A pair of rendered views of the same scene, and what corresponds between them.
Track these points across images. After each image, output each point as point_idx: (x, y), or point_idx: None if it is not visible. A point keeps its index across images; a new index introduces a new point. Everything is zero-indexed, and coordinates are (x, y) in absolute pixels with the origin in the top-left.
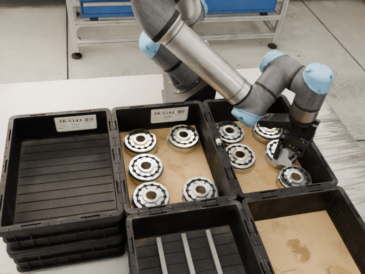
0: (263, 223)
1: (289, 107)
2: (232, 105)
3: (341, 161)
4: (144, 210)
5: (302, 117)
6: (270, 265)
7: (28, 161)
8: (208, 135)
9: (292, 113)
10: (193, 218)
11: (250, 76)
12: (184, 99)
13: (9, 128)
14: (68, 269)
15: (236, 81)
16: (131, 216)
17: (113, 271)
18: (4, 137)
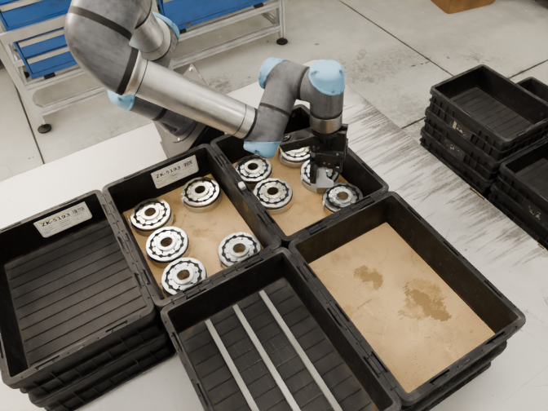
0: (322, 260)
1: None
2: None
3: (392, 158)
4: (178, 295)
5: (326, 127)
6: (338, 307)
7: (20, 285)
8: (228, 182)
9: (313, 126)
10: (240, 285)
11: (262, 90)
12: (189, 146)
13: None
14: (116, 393)
15: (236, 111)
16: (165, 308)
17: (170, 375)
18: None
